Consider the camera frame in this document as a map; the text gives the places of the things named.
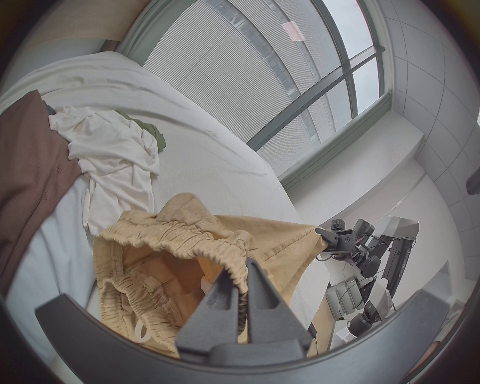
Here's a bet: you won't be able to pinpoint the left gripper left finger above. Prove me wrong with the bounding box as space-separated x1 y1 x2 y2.
176 268 241 357

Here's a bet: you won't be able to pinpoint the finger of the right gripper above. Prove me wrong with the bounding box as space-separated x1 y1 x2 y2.
315 227 338 244

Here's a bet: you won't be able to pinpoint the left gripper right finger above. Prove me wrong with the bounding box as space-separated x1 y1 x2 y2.
245 258 312 349

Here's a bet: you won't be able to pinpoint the tan shorts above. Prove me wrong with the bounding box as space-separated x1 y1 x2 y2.
92 192 326 357

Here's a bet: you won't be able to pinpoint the bed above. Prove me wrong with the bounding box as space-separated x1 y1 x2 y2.
0 0 336 361

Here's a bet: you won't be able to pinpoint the pale blue garment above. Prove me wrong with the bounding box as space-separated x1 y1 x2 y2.
5 176 100 331

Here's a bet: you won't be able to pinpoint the window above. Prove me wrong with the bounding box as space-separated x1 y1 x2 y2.
142 0 392 177

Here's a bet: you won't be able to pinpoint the green garment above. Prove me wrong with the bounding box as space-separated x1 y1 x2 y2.
115 109 167 154

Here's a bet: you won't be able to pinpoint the white garment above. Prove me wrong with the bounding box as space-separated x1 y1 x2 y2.
48 106 161 237

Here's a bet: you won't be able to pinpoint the brown garment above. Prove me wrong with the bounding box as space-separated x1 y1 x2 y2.
0 90 83 297

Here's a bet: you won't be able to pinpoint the blue-green curtain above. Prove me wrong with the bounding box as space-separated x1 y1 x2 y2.
114 0 158 68

